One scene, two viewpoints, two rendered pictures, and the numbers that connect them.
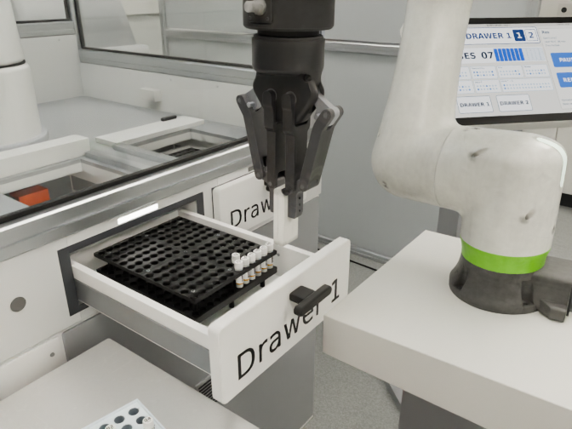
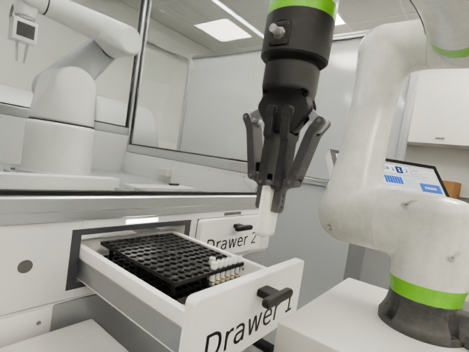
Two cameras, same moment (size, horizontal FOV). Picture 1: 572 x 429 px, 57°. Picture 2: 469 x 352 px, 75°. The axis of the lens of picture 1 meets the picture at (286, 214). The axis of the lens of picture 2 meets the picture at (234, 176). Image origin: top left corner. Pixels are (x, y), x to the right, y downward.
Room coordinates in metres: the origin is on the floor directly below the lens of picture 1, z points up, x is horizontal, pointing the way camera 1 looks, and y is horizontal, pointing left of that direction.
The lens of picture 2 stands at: (0.13, 0.05, 1.10)
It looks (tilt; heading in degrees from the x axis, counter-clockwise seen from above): 3 degrees down; 1
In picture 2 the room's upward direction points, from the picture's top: 8 degrees clockwise
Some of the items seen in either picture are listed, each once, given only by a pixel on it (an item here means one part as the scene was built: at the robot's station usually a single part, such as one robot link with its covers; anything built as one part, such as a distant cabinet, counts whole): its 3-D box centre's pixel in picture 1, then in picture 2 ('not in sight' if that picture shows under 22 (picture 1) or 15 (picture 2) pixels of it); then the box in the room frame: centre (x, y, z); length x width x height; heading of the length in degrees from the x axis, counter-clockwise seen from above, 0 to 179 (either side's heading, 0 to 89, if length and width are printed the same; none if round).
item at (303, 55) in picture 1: (288, 77); (287, 99); (0.56, 0.00, 1.19); 0.08 x 0.07 x 0.09; 53
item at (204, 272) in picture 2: (234, 273); (210, 271); (0.66, 0.07, 0.90); 0.18 x 0.02 x 0.01; 143
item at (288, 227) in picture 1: (288, 214); (270, 211); (0.56, 0.00, 1.03); 0.03 x 0.01 x 0.07; 143
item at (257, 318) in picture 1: (288, 310); (253, 307); (0.60, 0.00, 0.87); 0.29 x 0.02 x 0.11; 143
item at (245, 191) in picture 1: (264, 194); (232, 235); (1.03, 0.05, 0.87); 0.29 x 0.02 x 0.11; 143
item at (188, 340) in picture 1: (183, 270); (167, 268); (0.73, 0.16, 0.86); 0.40 x 0.26 x 0.06; 53
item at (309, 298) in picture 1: (306, 296); (271, 294); (0.58, -0.03, 0.91); 0.07 x 0.04 x 0.01; 143
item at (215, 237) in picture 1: (186, 269); (170, 267); (0.72, 0.16, 0.87); 0.22 x 0.18 x 0.06; 53
